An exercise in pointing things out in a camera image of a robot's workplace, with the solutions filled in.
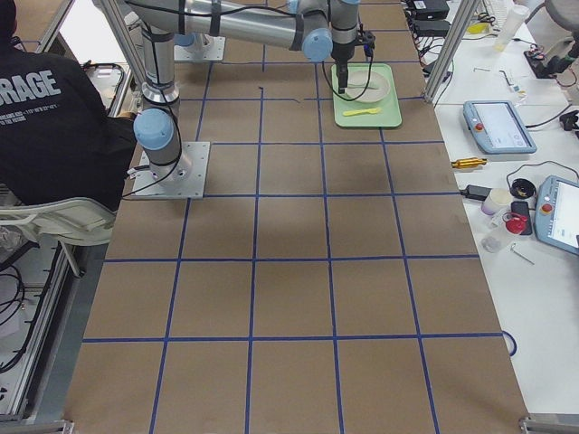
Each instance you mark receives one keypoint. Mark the white office chair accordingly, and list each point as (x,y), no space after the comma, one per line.
(72,222)

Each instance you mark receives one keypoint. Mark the red round lid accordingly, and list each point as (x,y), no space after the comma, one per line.
(516,224)

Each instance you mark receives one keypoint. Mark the gold metal cylinder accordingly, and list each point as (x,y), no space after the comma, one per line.
(468,163)

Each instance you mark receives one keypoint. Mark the yellow plastic fork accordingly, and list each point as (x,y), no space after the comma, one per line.
(361,112)

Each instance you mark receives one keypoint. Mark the far teach pendant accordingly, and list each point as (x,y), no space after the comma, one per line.
(497,128)

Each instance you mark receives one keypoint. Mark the black power adapter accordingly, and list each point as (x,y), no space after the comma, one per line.
(475,192)

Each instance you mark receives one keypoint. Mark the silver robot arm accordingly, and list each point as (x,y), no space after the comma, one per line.
(146,31)
(193,42)

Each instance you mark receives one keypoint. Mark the near teach pendant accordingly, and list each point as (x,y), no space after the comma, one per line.
(556,218)

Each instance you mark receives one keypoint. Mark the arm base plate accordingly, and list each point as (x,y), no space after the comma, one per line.
(186,181)
(214,53)

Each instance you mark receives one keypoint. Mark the light green tray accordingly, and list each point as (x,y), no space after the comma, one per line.
(390,115)

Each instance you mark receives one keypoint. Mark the aluminium frame post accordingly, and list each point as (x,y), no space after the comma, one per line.
(459,24)

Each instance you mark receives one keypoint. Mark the seated person in black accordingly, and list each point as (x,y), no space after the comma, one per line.
(57,141)

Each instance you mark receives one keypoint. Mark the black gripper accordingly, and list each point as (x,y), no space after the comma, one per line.
(342,53)

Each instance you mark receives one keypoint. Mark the teach pendant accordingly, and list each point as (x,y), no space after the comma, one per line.
(497,128)
(556,218)

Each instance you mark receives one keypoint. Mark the white round plate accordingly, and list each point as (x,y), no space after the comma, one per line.
(367,95)

